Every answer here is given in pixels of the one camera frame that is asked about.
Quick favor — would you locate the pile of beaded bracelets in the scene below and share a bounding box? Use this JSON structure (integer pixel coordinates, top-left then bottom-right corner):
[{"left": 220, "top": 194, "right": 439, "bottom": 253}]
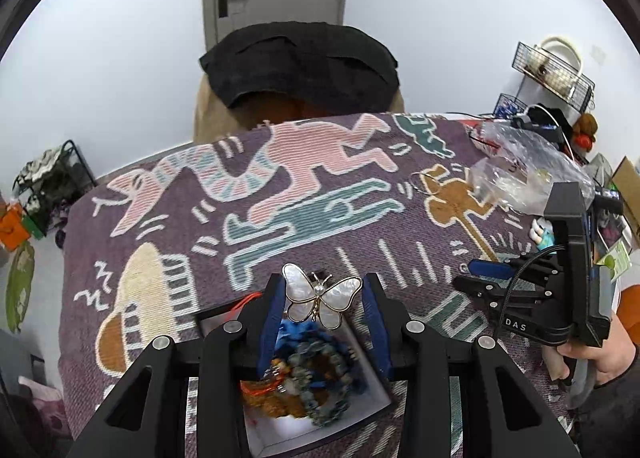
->
[{"left": 239, "top": 320, "right": 372, "bottom": 427}]

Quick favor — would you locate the printed purple blanket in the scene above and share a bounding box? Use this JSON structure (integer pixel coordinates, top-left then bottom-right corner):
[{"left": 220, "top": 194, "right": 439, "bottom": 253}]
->
[{"left": 59, "top": 112, "right": 601, "bottom": 458}]

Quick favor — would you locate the orange cloth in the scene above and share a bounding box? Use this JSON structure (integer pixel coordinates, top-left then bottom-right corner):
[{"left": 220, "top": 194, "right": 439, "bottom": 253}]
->
[{"left": 617, "top": 285, "right": 640, "bottom": 319}]

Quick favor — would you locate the green bag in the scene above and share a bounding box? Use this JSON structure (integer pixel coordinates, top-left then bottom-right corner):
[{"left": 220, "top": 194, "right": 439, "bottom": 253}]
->
[{"left": 5, "top": 240, "right": 36, "bottom": 333}]

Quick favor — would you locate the blue doll with black head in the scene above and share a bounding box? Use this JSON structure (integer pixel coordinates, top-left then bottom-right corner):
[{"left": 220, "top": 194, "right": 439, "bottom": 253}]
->
[{"left": 530, "top": 218, "right": 559, "bottom": 251}]

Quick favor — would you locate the black bag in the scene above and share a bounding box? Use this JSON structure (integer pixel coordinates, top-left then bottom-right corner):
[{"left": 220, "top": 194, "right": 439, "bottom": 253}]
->
[{"left": 522, "top": 105, "right": 576, "bottom": 143}]

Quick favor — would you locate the orange box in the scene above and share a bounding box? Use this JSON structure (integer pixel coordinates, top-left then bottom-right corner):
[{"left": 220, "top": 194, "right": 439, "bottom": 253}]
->
[{"left": 0, "top": 205, "right": 31, "bottom": 251}]

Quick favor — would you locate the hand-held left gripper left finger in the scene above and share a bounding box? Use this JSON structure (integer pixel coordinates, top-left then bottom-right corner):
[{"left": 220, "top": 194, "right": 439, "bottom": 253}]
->
[{"left": 65, "top": 273, "right": 288, "bottom": 458}]

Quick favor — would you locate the black shoe rack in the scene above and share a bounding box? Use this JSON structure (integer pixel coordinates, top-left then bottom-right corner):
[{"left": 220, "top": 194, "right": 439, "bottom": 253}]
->
[{"left": 12, "top": 140, "right": 99, "bottom": 239}]

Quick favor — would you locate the white handbag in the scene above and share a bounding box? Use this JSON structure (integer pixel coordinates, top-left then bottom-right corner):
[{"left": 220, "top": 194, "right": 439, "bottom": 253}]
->
[{"left": 530, "top": 36, "right": 585, "bottom": 99}]

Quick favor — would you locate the large cardboard box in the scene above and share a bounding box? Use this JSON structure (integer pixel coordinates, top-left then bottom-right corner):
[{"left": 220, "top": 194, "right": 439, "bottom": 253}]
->
[{"left": 610, "top": 155, "right": 640, "bottom": 239}]

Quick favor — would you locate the clear plastic bag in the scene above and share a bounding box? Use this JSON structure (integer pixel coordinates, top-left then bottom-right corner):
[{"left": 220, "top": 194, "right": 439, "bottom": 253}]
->
[{"left": 467, "top": 119, "right": 596, "bottom": 217}]

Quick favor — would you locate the person's right hand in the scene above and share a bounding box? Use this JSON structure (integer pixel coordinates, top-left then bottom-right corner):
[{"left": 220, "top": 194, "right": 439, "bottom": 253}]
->
[{"left": 557, "top": 310, "right": 639, "bottom": 389}]

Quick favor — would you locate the brown plush toy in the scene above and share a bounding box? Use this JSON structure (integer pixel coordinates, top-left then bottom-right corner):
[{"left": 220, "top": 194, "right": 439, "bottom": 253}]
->
[{"left": 570, "top": 112, "right": 599, "bottom": 151}]

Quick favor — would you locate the black jewelry box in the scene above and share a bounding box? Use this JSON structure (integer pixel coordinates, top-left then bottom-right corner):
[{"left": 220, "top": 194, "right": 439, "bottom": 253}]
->
[{"left": 194, "top": 305, "right": 394, "bottom": 458}]

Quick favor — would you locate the pearly butterfly brooch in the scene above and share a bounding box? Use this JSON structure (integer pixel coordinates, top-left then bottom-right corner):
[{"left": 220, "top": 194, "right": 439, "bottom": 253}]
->
[{"left": 281, "top": 263, "right": 363, "bottom": 331}]

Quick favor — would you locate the tan chair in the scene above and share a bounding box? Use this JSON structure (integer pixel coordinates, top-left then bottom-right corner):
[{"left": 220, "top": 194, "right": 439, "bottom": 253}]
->
[{"left": 192, "top": 75, "right": 406, "bottom": 143}]

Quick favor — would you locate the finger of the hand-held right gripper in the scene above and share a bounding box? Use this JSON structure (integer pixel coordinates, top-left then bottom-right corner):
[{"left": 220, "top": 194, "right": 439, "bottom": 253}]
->
[
  {"left": 467, "top": 258, "right": 563, "bottom": 286},
  {"left": 452, "top": 275, "right": 553, "bottom": 313}
]

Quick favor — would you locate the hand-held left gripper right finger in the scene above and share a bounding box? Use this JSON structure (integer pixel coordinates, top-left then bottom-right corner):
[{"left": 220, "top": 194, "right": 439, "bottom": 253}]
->
[{"left": 361, "top": 272, "right": 583, "bottom": 458}]

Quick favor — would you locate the small black wire basket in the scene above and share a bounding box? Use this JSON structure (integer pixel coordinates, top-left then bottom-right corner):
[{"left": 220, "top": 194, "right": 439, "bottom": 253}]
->
[{"left": 492, "top": 94, "right": 531, "bottom": 119}]

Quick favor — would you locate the silver ring hoop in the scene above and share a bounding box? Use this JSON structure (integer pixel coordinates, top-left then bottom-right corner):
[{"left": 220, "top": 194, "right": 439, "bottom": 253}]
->
[{"left": 407, "top": 170, "right": 444, "bottom": 197}]

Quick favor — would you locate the person's right forearm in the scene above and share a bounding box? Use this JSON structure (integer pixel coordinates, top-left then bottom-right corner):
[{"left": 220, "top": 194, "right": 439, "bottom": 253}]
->
[{"left": 570, "top": 348, "right": 640, "bottom": 458}]

